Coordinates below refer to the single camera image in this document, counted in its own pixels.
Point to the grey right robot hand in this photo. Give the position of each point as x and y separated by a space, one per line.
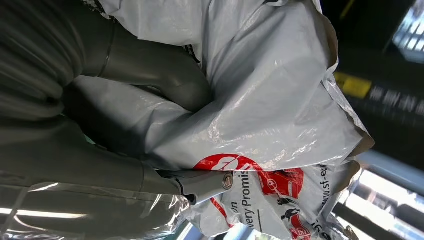
82 172

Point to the black inbound scanning machine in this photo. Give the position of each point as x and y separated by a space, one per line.
381 129

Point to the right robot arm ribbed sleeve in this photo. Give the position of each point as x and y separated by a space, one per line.
30 56

